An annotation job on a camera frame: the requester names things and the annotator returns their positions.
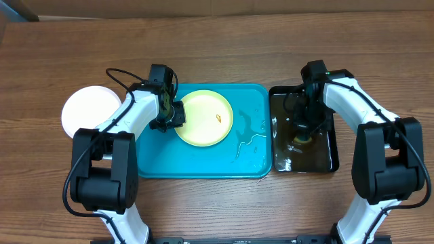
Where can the green yellow sponge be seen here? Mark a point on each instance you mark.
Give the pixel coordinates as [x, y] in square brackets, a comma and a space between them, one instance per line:
[302, 139]

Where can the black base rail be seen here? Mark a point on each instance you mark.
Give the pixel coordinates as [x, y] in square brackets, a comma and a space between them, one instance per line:
[300, 239]

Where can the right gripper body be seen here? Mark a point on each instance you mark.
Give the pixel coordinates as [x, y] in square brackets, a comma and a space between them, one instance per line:
[302, 125]

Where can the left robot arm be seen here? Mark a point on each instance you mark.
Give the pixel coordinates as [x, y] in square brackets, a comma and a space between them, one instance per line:
[103, 180]

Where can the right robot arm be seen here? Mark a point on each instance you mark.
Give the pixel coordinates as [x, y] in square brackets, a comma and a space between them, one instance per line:
[388, 171]

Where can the white plate with ketchup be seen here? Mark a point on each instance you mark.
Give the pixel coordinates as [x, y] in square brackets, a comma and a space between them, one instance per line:
[87, 108]

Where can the black water tray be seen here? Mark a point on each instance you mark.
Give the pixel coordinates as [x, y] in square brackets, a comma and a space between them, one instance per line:
[319, 156]

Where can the yellow-green plate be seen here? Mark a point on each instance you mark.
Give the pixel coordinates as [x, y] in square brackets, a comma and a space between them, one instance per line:
[209, 118]

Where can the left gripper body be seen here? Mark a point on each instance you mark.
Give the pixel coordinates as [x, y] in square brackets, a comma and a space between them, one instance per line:
[177, 118]

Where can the teal plastic tray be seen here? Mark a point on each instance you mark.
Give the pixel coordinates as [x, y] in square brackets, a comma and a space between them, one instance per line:
[244, 153]

